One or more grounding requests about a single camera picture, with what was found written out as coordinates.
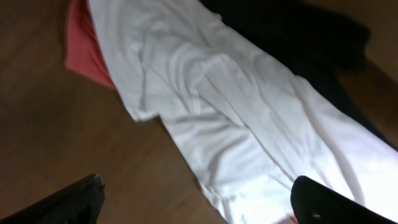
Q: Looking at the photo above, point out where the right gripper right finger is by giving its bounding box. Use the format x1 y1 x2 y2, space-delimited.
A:
290 176 395 224

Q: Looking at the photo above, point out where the black garment at right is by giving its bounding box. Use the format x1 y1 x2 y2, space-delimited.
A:
200 0 396 149

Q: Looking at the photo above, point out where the red garment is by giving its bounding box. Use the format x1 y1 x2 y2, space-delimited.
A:
65 0 116 90

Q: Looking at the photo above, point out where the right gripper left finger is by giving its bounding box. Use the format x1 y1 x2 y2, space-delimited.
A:
1 174 105 224

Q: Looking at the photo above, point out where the white shirt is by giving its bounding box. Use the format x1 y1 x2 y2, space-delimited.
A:
89 0 397 223

